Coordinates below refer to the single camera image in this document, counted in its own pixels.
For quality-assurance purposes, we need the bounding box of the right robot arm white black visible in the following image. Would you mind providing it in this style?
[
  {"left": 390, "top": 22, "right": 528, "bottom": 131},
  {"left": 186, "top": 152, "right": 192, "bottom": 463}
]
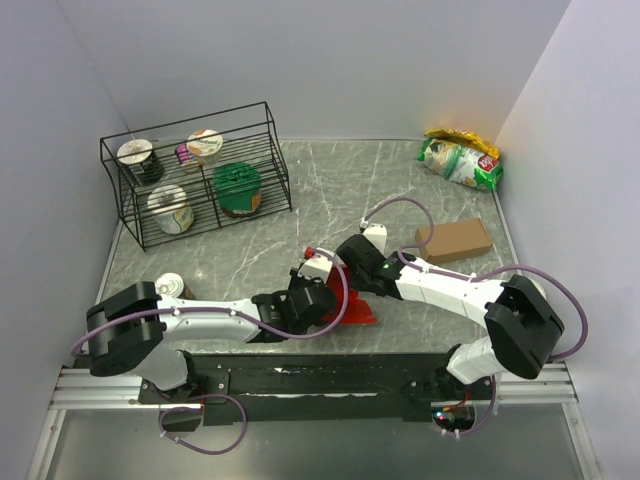
[{"left": 337, "top": 233, "right": 564, "bottom": 399}]

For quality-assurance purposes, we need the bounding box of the metal tin can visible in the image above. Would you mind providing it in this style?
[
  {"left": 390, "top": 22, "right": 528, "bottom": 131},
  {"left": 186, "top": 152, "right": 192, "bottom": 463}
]
[{"left": 154, "top": 272, "right": 196, "bottom": 300}]

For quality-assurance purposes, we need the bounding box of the brown cardboard box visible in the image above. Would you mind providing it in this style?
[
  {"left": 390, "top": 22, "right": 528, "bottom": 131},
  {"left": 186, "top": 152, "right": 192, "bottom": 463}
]
[{"left": 419, "top": 218, "right": 493, "bottom": 265}]

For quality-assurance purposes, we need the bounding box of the yellow chips bag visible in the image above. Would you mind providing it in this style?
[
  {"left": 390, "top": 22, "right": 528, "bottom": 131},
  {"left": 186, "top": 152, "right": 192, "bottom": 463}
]
[{"left": 424, "top": 128, "right": 500, "bottom": 159}]

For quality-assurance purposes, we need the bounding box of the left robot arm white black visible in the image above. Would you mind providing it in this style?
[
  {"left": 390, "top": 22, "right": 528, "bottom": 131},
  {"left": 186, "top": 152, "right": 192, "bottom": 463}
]
[{"left": 84, "top": 277, "right": 346, "bottom": 402}]

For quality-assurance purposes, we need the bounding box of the aluminium frame rail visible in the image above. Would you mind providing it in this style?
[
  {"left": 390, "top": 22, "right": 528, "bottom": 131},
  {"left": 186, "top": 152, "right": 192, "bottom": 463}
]
[{"left": 26, "top": 319, "right": 603, "bottom": 480}]

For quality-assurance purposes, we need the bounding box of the red paper box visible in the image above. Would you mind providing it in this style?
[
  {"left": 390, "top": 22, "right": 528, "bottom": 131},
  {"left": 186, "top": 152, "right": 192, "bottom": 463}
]
[{"left": 321, "top": 265, "right": 377, "bottom": 325}]

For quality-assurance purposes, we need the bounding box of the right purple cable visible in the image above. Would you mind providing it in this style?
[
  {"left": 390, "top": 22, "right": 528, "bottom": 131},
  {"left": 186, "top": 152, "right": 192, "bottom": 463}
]
[{"left": 362, "top": 197, "right": 589, "bottom": 437}]

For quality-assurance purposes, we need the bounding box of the green chips bag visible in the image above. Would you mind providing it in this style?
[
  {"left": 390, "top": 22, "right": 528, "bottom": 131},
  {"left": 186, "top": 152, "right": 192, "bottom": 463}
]
[{"left": 416, "top": 137, "right": 503, "bottom": 191}]

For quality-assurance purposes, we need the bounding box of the black wire rack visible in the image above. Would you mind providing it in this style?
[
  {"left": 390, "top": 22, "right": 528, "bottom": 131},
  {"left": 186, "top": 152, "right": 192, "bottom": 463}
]
[{"left": 100, "top": 101, "right": 293, "bottom": 250}]

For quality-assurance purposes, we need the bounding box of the white yogurt cup orange label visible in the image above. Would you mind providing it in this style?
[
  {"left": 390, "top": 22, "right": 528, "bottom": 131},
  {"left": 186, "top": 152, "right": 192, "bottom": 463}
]
[{"left": 186, "top": 129, "right": 224, "bottom": 165}]

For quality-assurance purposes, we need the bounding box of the green lidded jar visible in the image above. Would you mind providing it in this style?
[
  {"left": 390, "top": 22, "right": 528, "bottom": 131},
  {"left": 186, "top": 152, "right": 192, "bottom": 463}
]
[{"left": 213, "top": 162, "right": 261, "bottom": 217}]

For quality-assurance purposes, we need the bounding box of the foil lid dark cup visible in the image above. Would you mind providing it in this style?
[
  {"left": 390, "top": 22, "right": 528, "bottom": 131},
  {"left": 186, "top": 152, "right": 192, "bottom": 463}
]
[{"left": 117, "top": 139, "right": 164, "bottom": 186}]

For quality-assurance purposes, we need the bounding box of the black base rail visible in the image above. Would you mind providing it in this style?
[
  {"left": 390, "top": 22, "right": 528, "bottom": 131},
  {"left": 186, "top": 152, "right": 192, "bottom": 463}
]
[{"left": 138, "top": 353, "right": 492, "bottom": 426}]

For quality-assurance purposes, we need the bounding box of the white cup lower shelf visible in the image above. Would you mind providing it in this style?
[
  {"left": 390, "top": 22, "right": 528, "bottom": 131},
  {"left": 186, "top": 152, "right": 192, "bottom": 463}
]
[{"left": 147, "top": 185, "right": 194, "bottom": 235}]

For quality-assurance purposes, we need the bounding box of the purple cable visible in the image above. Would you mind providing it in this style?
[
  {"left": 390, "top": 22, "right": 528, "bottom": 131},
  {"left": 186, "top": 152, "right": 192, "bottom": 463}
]
[
  {"left": 362, "top": 197, "right": 589, "bottom": 437},
  {"left": 69, "top": 248, "right": 351, "bottom": 455}
]

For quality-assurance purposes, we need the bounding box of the small purple white cup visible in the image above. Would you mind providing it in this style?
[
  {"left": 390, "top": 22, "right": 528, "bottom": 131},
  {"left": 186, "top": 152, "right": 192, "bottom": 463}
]
[{"left": 174, "top": 144, "right": 194, "bottom": 164}]

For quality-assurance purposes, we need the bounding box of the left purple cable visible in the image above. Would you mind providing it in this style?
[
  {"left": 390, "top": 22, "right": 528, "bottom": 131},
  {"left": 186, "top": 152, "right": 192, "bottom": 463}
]
[{"left": 69, "top": 248, "right": 351, "bottom": 455}]

